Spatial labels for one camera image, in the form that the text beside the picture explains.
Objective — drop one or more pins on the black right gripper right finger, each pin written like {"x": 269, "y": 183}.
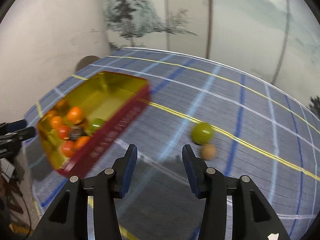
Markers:
{"x": 253, "y": 217}

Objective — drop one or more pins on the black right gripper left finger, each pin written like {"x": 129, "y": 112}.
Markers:
{"x": 66, "y": 216}

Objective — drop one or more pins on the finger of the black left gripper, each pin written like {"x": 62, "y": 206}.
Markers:
{"x": 10, "y": 127}
{"x": 9, "y": 136}

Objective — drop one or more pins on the large dark water chestnut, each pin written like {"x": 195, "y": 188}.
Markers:
{"x": 76, "y": 132}

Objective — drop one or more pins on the large orange mandarin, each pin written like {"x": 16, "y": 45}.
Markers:
{"x": 81, "y": 142}

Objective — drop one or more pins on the green tomato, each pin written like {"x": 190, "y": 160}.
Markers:
{"x": 202, "y": 133}
{"x": 96, "y": 124}

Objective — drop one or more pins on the oval orange kumquat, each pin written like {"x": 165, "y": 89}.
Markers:
{"x": 56, "y": 122}

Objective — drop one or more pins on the upper red tomato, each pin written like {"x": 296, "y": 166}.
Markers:
{"x": 63, "y": 132}

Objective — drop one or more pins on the red tomato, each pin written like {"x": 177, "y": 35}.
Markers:
{"x": 63, "y": 132}
{"x": 68, "y": 148}

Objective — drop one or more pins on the lower red tomato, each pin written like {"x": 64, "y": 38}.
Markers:
{"x": 68, "y": 148}

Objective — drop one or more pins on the far orange mandarin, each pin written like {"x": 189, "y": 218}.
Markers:
{"x": 75, "y": 115}

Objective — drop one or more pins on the red gold toffee tin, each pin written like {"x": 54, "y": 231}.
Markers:
{"x": 115, "y": 97}

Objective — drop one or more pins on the small brown kiwi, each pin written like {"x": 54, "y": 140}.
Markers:
{"x": 208, "y": 152}

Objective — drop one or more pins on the blue plaid tablecloth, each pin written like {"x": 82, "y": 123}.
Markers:
{"x": 154, "y": 144}

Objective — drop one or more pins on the painted folding screen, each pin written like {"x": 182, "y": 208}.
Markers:
{"x": 274, "y": 40}

